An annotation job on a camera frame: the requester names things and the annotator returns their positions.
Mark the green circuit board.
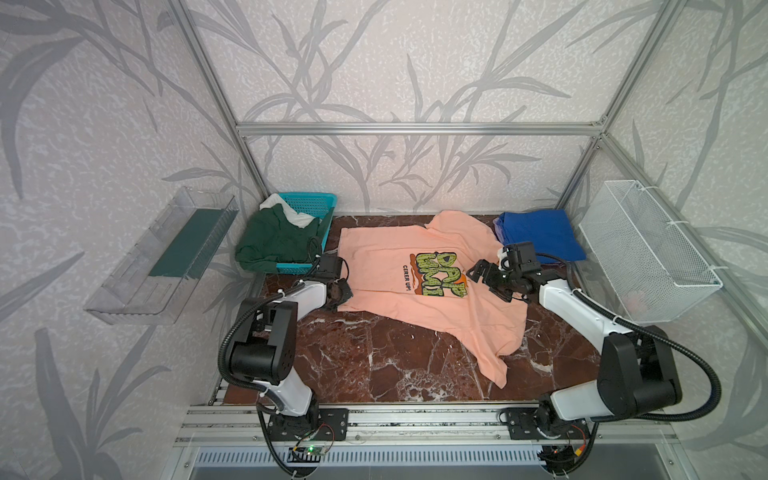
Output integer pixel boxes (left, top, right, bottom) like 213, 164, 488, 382
289, 443, 332, 463

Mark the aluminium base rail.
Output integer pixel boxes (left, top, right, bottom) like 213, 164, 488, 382
162, 402, 696, 479

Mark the teal plastic laundry basket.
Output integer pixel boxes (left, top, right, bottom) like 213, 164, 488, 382
276, 192, 337, 275

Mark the white wire mesh basket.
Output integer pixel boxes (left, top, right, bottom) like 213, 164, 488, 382
579, 180, 723, 325

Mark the dark green t-shirt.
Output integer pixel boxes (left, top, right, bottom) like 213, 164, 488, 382
235, 205, 308, 274

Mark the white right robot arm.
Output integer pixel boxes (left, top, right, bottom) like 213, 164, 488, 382
466, 260, 682, 421

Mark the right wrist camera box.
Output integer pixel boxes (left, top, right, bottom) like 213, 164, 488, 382
500, 242, 541, 276

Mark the pink graphic t-shirt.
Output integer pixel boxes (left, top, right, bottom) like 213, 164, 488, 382
338, 211, 528, 388

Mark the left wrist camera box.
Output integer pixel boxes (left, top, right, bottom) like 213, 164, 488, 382
311, 254, 344, 282

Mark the purple folded t-shirt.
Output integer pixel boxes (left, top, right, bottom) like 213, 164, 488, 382
493, 217, 506, 245

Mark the clear plastic wall shelf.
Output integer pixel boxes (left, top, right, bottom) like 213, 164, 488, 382
84, 187, 239, 326

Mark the right black corrugated cable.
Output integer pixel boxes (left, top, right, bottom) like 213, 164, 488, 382
536, 253, 722, 422

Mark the blue folded t-shirt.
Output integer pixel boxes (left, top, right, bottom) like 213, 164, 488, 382
498, 210, 587, 264

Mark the white t-shirt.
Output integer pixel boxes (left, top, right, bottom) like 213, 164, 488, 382
259, 193, 315, 228

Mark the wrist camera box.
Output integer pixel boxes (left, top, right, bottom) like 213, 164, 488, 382
311, 254, 344, 282
500, 242, 541, 276

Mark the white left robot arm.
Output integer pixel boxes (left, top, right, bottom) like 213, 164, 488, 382
217, 279, 352, 421

